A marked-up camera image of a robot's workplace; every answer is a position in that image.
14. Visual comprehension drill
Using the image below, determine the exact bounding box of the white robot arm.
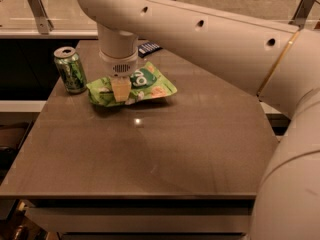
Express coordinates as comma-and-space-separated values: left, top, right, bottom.
77, 0, 320, 240

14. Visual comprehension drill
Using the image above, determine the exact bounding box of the right metal railing bracket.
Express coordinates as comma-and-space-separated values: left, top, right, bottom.
289, 0, 316, 28

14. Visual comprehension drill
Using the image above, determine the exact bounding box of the dark blue snack bar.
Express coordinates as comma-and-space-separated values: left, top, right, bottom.
138, 42, 161, 58

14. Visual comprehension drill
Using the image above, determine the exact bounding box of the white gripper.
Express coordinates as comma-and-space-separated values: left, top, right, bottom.
99, 51, 138, 102

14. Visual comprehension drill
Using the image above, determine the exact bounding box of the green soda can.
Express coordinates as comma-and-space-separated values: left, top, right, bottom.
54, 46, 87, 94

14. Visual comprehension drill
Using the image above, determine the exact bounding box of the white table drawer front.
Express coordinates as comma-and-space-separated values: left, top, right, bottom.
26, 207, 250, 233

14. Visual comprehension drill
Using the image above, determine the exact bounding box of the green rice chip bag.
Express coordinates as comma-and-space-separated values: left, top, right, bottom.
87, 62, 177, 107

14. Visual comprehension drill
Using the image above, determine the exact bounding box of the left metal railing bracket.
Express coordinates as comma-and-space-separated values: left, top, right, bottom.
27, 0, 53, 34

